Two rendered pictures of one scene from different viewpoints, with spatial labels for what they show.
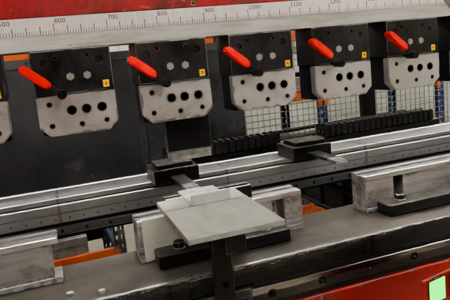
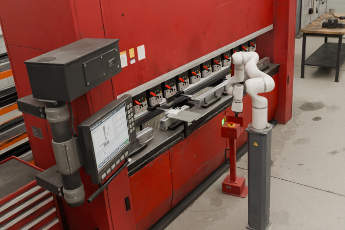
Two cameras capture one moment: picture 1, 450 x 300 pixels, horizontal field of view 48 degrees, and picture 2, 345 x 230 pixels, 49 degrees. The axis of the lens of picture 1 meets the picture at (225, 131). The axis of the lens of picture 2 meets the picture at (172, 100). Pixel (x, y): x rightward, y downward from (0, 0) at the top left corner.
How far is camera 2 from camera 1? 2.63 m
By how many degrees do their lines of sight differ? 34
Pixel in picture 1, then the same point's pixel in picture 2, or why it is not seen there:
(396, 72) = (204, 74)
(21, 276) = (147, 138)
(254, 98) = (183, 87)
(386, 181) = (203, 99)
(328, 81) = (194, 79)
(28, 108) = not seen: hidden behind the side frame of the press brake
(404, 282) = (211, 122)
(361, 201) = (197, 106)
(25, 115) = not seen: hidden behind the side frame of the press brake
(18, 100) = not seen: hidden behind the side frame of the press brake
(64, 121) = (155, 101)
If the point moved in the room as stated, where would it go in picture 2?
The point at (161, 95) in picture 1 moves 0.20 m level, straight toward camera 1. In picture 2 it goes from (169, 91) to (184, 96)
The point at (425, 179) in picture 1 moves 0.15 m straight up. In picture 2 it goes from (209, 97) to (208, 83)
